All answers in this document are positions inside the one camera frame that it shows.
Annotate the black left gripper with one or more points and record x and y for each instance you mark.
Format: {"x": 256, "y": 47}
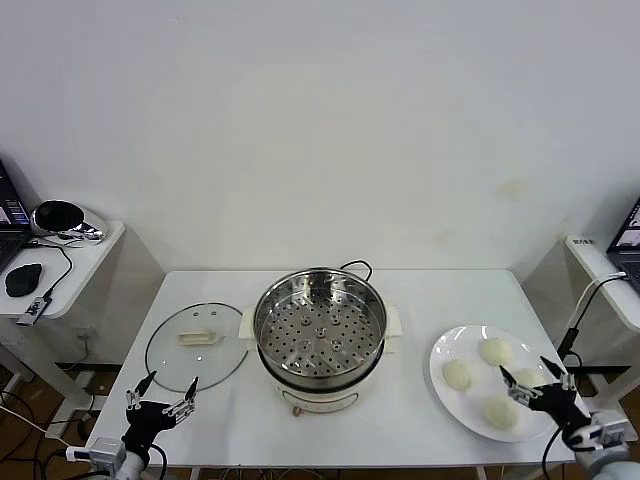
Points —
{"x": 145, "y": 417}

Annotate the white wall socket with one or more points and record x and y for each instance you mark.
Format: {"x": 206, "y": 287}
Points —
{"x": 86, "y": 332}

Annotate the white electric cooker base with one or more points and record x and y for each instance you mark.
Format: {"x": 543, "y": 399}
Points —
{"x": 320, "y": 397}

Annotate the perforated steel steamer basket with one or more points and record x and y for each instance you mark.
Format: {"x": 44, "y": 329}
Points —
{"x": 320, "y": 350}

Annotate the black computer mouse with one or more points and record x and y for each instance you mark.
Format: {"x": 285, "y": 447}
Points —
{"x": 22, "y": 281}

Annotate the white work table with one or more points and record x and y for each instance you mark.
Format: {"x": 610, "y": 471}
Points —
{"x": 225, "y": 430}

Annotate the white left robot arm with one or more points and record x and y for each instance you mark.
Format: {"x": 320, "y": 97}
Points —
{"x": 132, "y": 467}

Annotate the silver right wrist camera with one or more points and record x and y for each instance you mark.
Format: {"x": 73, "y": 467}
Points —
{"x": 607, "y": 431}

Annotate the black open laptop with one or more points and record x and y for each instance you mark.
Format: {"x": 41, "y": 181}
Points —
{"x": 10, "y": 240}
{"x": 630, "y": 260}

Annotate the white side table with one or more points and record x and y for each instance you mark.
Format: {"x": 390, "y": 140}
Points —
{"x": 590, "y": 257}
{"x": 90, "y": 265}

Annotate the white steamed baozi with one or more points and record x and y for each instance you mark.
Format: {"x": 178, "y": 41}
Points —
{"x": 502, "y": 412}
{"x": 457, "y": 374}
{"x": 530, "y": 376}
{"x": 496, "y": 351}

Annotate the shiny black helmet object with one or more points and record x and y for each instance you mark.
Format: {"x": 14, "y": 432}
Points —
{"x": 55, "y": 215}

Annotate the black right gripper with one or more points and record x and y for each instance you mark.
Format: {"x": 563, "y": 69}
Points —
{"x": 557, "y": 402}

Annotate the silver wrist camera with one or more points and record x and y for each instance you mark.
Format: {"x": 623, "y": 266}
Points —
{"x": 102, "y": 446}
{"x": 607, "y": 431}

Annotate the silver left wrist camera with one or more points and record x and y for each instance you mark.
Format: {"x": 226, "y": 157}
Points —
{"x": 102, "y": 446}

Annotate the grey usb adapter dongle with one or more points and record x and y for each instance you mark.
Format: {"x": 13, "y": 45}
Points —
{"x": 34, "y": 310}

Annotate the white round plate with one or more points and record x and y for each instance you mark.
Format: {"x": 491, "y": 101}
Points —
{"x": 460, "y": 345}

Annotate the small printed label sticker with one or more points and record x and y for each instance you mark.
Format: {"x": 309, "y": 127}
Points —
{"x": 584, "y": 241}

